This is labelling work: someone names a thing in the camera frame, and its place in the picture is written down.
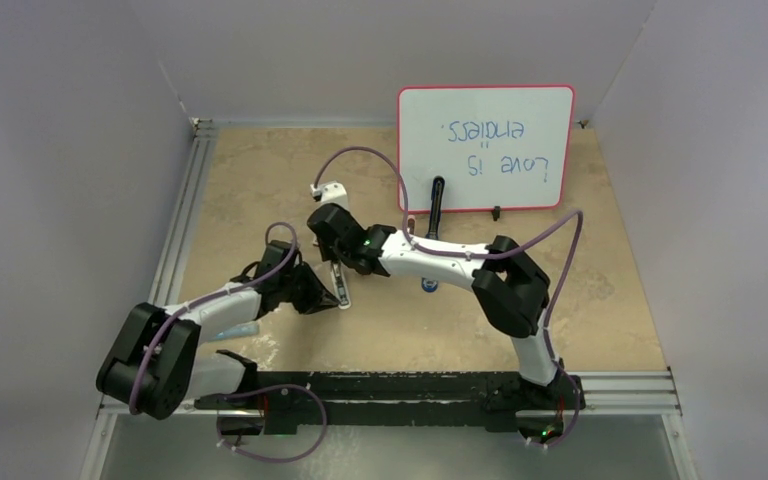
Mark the aluminium rail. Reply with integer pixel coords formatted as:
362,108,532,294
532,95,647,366
148,119,220,305
95,370,683,417

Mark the left aluminium rail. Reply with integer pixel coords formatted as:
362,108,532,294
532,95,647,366
148,119,220,305

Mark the purple cable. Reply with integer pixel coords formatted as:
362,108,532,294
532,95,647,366
128,221,330,464
312,146,585,450

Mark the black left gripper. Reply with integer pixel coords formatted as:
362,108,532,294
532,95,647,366
278,260,337,315

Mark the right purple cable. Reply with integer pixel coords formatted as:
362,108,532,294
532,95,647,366
312,146,585,450

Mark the pink white eraser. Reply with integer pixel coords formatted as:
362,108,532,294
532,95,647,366
406,215,416,235

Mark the front aluminium rail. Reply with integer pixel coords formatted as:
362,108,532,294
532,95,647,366
95,370,683,417

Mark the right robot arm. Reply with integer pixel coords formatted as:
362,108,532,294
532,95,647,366
307,182,562,407

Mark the pink framed whiteboard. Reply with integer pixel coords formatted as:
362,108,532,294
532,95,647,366
397,84,576,213

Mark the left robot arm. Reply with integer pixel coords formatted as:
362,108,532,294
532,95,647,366
95,240,340,420

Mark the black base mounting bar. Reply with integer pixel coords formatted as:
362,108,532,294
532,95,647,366
194,371,586,436

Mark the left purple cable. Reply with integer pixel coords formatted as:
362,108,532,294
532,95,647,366
128,221,330,464

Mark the light blue marker pen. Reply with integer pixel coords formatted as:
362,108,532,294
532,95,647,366
215,322,260,340

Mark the blue lighter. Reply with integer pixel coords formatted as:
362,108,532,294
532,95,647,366
421,176,445,293

